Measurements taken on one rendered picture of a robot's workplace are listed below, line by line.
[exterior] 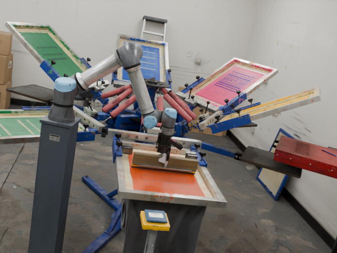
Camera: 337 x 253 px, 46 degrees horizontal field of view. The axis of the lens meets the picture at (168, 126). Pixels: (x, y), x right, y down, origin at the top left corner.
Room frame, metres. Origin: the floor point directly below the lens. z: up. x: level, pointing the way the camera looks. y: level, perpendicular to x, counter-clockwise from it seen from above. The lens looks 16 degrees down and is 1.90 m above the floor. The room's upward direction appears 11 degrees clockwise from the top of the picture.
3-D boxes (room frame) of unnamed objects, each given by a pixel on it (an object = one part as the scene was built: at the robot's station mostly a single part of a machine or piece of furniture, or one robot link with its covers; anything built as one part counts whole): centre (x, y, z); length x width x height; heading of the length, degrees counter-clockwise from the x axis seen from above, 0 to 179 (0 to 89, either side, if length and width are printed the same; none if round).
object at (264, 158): (3.12, -0.43, 0.91); 1.34 x 0.40 x 0.08; 72
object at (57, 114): (2.19, 0.61, 1.25); 0.15 x 0.15 x 0.10
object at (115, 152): (2.47, 0.30, 0.97); 0.30 x 0.05 x 0.07; 12
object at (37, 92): (3.53, 0.84, 0.91); 1.34 x 0.40 x 0.08; 72
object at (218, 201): (2.29, -0.02, 0.97); 0.79 x 0.58 x 0.04; 12
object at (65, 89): (2.20, 0.61, 1.37); 0.13 x 0.12 x 0.14; 178
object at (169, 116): (2.31, 0.01, 1.30); 0.09 x 0.08 x 0.11; 88
